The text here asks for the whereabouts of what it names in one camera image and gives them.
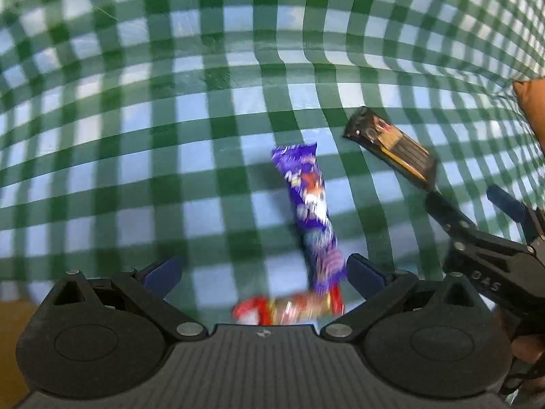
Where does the purple snack bar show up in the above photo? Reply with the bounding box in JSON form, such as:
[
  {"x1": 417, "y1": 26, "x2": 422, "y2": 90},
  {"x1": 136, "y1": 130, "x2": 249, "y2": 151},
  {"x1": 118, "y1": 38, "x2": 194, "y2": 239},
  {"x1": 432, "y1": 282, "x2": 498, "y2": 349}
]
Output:
[{"x1": 271, "y1": 142, "x2": 345, "y2": 297}]

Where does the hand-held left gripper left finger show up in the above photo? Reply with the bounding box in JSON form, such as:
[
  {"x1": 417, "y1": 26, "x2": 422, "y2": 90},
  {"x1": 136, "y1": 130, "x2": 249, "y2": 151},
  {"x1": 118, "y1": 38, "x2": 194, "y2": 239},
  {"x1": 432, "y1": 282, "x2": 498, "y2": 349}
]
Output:
[{"x1": 47, "y1": 256, "x2": 207, "y2": 342}]

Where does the red coffee packet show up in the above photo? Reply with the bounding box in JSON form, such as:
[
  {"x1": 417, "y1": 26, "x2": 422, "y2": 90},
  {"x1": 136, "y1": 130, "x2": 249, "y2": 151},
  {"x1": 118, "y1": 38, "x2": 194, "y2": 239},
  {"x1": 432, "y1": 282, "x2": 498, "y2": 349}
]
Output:
[{"x1": 232, "y1": 287, "x2": 345, "y2": 328}]

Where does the green white checked cloth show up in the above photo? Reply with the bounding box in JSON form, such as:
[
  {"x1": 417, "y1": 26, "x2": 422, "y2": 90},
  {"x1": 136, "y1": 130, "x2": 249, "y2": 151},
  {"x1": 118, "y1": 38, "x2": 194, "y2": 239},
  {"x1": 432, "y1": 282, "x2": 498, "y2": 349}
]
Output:
[{"x1": 0, "y1": 0, "x2": 545, "y2": 337}]

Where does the orange cushion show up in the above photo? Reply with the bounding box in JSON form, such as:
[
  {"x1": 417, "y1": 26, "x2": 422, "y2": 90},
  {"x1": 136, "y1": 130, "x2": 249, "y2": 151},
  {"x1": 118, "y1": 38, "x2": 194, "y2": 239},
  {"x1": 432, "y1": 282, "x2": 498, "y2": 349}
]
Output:
[{"x1": 512, "y1": 79, "x2": 545, "y2": 156}]

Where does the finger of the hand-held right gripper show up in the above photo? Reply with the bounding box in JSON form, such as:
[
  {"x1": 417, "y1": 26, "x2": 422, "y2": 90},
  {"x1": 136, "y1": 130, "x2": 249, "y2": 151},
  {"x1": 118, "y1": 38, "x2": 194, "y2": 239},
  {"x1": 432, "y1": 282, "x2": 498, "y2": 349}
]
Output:
[
  {"x1": 423, "y1": 190, "x2": 478, "y2": 247},
  {"x1": 486, "y1": 185, "x2": 545, "y2": 248}
]

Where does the dark chocolate bar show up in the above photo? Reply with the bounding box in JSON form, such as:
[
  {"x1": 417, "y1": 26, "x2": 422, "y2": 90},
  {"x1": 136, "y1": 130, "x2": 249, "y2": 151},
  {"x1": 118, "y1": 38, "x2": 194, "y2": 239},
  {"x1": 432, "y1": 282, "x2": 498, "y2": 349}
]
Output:
[{"x1": 343, "y1": 106, "x2": 439, "y2": 190}]

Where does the cardboard box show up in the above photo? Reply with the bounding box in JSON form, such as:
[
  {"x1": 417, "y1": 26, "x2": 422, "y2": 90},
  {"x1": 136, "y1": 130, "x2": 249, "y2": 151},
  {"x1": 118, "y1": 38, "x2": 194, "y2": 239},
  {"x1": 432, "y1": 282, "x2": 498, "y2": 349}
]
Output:
[{"x1": 0, "y1": 300, "x2": 41, "y2": 409}]

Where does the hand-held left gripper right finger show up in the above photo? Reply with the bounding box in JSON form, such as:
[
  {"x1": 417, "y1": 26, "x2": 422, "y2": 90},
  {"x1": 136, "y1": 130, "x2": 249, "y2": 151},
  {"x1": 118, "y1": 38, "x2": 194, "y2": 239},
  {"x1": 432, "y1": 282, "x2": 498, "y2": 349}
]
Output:
[{"x1": 320, "y1": 254, "x2": 486, "y2": 342}]

